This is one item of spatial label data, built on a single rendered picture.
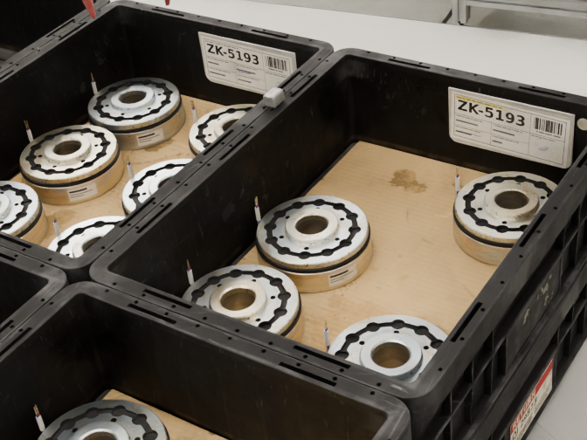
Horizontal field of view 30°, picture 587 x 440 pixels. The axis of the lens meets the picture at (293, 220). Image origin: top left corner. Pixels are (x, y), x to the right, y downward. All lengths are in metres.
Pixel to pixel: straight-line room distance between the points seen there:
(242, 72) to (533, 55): 0.51
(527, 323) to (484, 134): 0.24
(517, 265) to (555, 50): 0.78
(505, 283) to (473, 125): 0.29
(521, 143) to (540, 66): 0.48
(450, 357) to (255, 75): 0.52
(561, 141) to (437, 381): 0.37
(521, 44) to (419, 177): 0.53
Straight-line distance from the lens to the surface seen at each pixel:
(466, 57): 1.56
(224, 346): 0.78
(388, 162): 1.11
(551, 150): 1.05
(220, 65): 1.21
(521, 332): 0.90
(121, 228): 0.91
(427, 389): 0.73
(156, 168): 1.09
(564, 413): 1.03
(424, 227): 1.02
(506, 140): 1.06
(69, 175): 1.11
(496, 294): 0.80
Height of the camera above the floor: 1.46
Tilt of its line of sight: 37 degrees down
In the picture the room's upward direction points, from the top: 7 degrees counter-clockwise
